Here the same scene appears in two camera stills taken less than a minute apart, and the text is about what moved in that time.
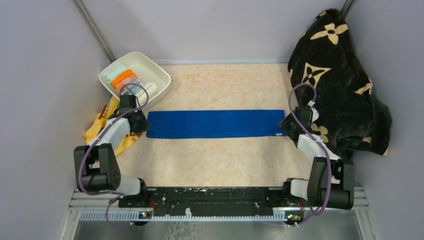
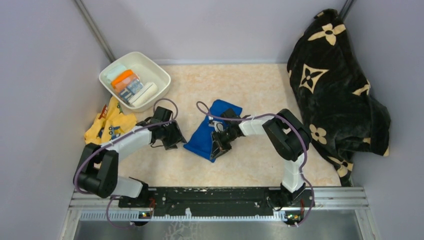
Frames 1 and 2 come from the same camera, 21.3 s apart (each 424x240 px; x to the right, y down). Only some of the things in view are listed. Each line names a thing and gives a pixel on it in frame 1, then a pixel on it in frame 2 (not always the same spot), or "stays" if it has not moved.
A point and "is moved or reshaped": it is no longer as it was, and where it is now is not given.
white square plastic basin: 136,74 stays
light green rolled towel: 113,71 stays
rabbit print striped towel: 132,89 stays
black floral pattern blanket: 327,71 stays
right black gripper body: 288,124 to 227,135
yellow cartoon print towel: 94,127 stays
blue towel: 216,123 is moved or reshaped
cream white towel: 151,88 stays
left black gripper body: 142,124 to 161,138
